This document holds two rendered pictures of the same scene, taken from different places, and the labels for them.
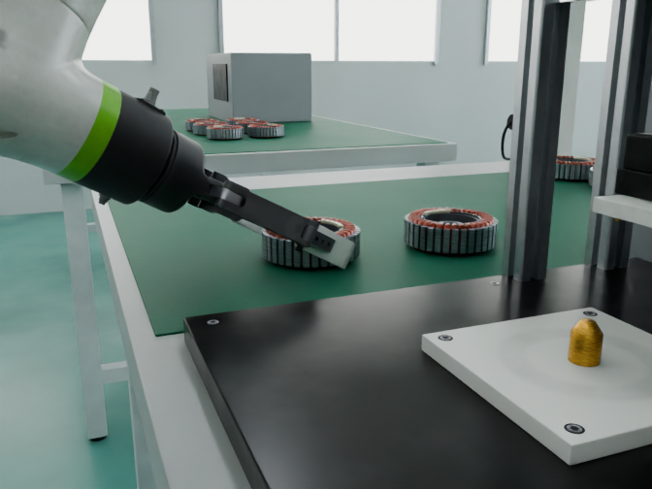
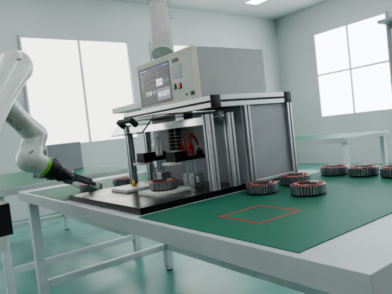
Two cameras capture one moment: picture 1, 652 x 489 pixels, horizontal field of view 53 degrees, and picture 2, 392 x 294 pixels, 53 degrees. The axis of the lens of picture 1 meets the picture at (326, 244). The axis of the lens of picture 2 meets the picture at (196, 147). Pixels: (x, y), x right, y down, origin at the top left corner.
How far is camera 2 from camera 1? 1.35 m
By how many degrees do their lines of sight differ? 20
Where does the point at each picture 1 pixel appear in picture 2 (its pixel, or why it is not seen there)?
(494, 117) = not seen: hidden behind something
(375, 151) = (109, 173)
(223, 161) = (55, 182)
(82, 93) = (45, 158)
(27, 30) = (37, 149)
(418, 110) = not seen: hidden behind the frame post
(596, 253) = (149, 178)
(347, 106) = (98, 161)
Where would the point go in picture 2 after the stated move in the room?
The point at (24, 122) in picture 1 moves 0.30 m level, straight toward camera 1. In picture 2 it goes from (37, 164) to (63, 164)
